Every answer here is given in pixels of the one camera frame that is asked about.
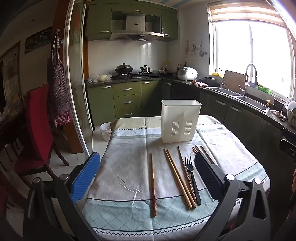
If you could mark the checked apron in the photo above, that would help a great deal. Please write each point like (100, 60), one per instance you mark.
(57, 92)

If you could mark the plastic bags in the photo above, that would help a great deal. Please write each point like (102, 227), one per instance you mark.
(100, 77)

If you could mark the red cloth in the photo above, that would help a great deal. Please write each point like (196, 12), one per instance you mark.
(198, 83)

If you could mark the pale patterned tablecloth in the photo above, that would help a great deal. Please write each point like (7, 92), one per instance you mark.
(129, 162)

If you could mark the black cooking pot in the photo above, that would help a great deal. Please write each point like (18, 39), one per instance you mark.
(145, 69)

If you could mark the tall steel faucet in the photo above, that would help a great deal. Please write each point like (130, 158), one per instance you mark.
(245, 76)

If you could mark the white plastic utensil holder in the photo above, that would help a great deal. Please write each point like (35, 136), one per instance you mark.
(180, 120)

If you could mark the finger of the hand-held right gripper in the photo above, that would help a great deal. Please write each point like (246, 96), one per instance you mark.
(288, 148)
(289, 134)

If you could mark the small steel faucet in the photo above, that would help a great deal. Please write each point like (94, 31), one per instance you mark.
(221, 78)

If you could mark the reddish brown wooden chopstick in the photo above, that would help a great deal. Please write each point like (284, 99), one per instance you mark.
(152, 185)

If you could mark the steel range hood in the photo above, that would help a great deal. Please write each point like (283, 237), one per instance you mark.
(136, 34)

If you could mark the dark patterned wooden chopstick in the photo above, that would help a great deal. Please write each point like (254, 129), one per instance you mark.
(182, 160)

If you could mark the hanging kitchen tools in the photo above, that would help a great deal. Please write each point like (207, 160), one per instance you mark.
(194, 47)

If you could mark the green window sill containers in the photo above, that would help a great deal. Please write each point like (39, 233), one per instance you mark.
(262, 88)

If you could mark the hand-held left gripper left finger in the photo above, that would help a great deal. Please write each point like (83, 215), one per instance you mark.
(85, 177)

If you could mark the gas stove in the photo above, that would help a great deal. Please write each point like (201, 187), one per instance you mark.
(136, 76)

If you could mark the white trash bin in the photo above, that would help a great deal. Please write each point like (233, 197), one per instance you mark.
(105, 132)

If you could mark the green drawer base cabinets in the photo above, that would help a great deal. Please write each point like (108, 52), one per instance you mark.
(127, 97)

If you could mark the striped window blind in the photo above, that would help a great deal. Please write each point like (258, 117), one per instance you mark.
(242, 10)

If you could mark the brown rag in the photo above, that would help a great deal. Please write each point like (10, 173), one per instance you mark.
(278, 115)

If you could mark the framed wall picture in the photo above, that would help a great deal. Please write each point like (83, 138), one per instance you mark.
(11, 71)

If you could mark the dish rack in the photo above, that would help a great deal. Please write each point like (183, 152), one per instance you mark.
(291, 113)

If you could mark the dark base cabinets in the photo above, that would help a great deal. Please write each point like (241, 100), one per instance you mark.
(242, 120)

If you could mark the sliding glass door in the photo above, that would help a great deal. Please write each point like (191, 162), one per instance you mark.
(78, 81)

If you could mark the wooden cutting board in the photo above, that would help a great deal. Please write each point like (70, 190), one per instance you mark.
(233, 81)

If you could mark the dark wall poster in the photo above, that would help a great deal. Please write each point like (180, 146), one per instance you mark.
(38, 39)

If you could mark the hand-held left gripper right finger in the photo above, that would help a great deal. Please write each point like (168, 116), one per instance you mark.
(208, 178)

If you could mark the light brown wooden chopstick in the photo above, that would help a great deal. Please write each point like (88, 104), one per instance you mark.
(177, 180)
(181, 180)

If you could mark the white rice cooker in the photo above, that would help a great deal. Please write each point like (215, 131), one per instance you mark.
(187, 73)

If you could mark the steel double sink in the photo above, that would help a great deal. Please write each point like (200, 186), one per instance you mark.
(252, 102)

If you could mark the black wok with lid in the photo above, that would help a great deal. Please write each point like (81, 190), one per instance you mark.
(124, 68)

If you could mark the red wooden chair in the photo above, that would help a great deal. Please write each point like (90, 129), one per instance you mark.
(37, 120)

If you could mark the green wall cabinets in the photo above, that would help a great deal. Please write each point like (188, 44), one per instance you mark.
(98, 20)

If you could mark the black plastic fork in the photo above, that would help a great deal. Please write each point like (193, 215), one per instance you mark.
(193, 185)

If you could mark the window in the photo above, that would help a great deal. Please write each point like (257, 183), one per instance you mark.
(254, 51)

